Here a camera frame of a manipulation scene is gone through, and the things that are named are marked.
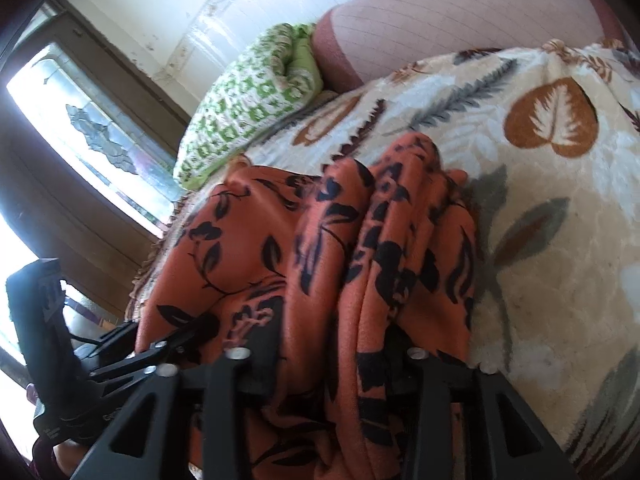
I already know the leaf print blanket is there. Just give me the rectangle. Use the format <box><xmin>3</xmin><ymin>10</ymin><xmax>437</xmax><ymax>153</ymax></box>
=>
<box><xmin>127</xmin><ymin>39</ymin><xmax>640</xmax><ymax>476</ymax></box>

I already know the orange floral garment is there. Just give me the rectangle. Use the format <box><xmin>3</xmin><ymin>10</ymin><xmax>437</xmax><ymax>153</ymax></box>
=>
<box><xmin>131</xmin><ymin>131</ymin><xmax>478</xmax><ymax>480</ymax></box>

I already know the green checked pillow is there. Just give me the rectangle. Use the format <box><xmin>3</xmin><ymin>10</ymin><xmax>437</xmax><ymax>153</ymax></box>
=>
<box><xmin>173</xmin><ymin>22</ymin><xmax>325</xmax><ymax>192</ymax></box>

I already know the stained glass window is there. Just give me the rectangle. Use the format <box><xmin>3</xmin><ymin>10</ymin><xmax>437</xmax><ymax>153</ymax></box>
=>
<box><xmin>5</xmin><ymin>42</ymin><xmax>183</xmax><ymax>236</ymax></box>

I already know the person's left hand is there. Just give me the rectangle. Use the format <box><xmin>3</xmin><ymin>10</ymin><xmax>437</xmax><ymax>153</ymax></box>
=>
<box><xmin>50</xmin><ymin>440</ymin><xmax>91</xmax><ymax>478</ymax></box>

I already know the purple clothing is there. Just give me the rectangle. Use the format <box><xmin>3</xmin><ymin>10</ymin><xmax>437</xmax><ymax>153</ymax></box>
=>
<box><xmin>25</xmin><ymin>447</ymin><xmax>58</xmax><ymax>480</ymax></box>

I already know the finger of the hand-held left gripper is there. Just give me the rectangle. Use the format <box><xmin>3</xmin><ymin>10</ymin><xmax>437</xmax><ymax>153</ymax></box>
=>
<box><xmin>89</xmin><ymin>312</ymin><xmax>222</xmax><ymax>378</ymax></box>
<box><xmin>96</xmin><ymin>321</ymin><xmax>141</xmax><ymax>350</ymax></box>

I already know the pink bolster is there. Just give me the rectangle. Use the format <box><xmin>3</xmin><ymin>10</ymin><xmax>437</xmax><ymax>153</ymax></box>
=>
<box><xmin>312</xmin><ymin>0</ymin><xmax>631</xmax><ymax>96</ymax></box>

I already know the stained glass door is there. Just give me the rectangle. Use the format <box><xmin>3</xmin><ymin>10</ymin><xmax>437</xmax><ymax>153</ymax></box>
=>
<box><xmin>0</xmin><ymin>0</ymin><xmax>201</xmax><ymax>321</ymax></box>

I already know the plain glass side window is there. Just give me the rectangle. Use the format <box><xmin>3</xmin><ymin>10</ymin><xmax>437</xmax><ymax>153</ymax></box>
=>
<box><xmin>0</xmin><ymin>215</ymin><xmax>33</xmax><ymax>366</ymax></box>

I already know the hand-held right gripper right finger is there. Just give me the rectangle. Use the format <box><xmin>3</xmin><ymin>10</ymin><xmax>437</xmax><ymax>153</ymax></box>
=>
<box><xmin>384</xmin><ymin>329</ymin><xmax>567</xmax><ymax>480</ymax></box>

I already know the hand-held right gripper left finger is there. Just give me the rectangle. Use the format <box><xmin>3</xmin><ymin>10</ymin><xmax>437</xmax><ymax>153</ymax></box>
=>
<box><xmin>70</xmin><ymin>329</ymin><xmax>282</xmax><ymax>480</ymax></box>

